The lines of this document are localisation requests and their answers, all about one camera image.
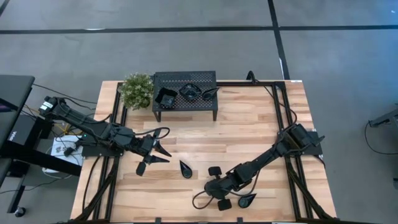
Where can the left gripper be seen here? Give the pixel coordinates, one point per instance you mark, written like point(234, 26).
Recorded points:
point(142, 144)

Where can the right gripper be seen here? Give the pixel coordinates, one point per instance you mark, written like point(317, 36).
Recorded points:
point(217, 189)

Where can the black teardrop mini plate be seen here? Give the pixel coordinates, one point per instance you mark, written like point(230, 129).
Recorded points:
point(186, 171)
point(208, 94)
point(244, 202)

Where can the black square mini plate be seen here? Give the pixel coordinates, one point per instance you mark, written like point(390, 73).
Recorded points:
point(168, 100)

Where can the black rounded-square mini plate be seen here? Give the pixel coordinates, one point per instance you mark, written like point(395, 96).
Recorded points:
point(183, 96)
point(191, 91)

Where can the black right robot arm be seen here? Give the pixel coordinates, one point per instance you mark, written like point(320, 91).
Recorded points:
point(264, 158)

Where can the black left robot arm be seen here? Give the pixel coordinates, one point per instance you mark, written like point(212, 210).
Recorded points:
point(90, 124)

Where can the green potted plant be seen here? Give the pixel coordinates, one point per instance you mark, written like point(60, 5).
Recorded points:
point(136, 90)

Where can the black perforated metal shelf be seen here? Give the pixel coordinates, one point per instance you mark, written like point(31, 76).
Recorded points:
point(199, 77)

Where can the white printed paper sheet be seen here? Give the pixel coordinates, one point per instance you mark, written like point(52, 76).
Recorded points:
point(59, 146)

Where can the white power strip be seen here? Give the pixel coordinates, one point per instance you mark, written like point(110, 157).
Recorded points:
point(49, 171)

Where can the black floor tape strip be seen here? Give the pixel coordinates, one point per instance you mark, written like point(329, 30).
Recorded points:
point(277, 40)
point(155, 30)

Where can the black box with white lettering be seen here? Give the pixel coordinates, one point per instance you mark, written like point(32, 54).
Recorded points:
point(21, 130)

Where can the black desk caster wheel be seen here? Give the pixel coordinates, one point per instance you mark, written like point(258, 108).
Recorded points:
point(20, 212)

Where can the black office desk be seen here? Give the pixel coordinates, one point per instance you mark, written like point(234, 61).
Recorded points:
point(15, 93)

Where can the grey stand leg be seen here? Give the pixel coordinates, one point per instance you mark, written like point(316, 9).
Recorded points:
point(384, 119)

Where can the black table edge bracket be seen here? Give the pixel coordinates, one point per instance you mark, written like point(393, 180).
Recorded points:
point(239, 220)
point(158, 220)

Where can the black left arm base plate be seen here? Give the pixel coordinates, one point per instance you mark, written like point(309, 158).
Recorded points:
point(102, 152)

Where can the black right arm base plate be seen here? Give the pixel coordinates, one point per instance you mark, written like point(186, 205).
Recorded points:
point(315, 149)

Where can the black aluminium rig frame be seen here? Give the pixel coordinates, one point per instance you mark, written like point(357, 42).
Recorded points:
point(236, 83)

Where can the black frame brace post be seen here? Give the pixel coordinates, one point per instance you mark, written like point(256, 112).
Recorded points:
point(251, 76)

